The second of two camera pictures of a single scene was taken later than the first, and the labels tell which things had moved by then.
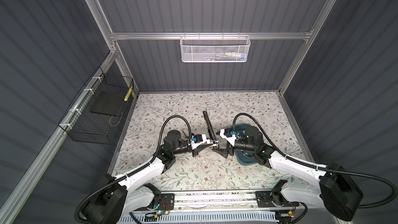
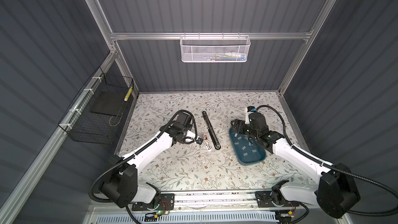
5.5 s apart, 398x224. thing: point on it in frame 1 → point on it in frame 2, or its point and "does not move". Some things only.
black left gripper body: x=184 y=148 → x=183 y=134
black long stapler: x=210 y=130 does not move
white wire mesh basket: x=215 y=49 does not move
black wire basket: x=94 y=115 does not move
